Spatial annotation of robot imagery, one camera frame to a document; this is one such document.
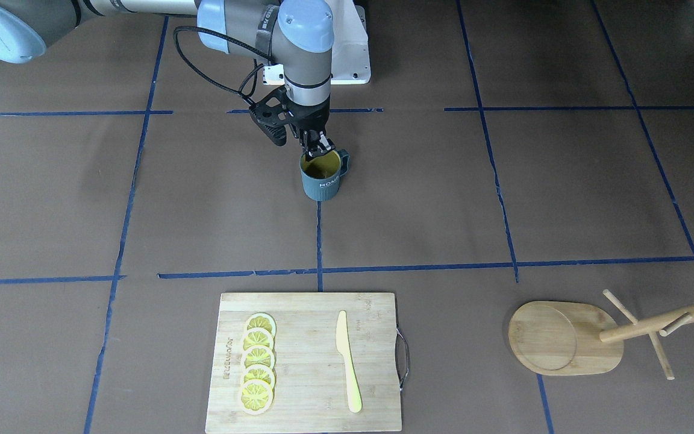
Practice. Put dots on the yellow plastic knife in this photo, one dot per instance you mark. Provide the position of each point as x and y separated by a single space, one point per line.
352 393

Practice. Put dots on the bamboo cutting board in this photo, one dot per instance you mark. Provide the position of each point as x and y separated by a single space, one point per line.
309 395

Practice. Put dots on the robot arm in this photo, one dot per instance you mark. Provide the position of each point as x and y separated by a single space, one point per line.
28 28

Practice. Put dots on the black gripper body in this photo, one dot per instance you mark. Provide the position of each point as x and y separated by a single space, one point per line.
310 117

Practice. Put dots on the lemon slice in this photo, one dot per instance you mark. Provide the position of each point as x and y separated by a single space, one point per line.
257 336
262 320
255 396
260 372
258 354

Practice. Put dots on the wooden cup rack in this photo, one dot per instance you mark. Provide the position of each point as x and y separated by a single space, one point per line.
557 338

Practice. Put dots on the dark teal mug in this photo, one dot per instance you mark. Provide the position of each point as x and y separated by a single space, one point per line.
321 177

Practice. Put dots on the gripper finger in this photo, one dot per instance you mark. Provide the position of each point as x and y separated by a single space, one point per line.
314 148
325 144

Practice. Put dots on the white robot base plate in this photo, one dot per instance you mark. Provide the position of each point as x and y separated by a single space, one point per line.
338 24

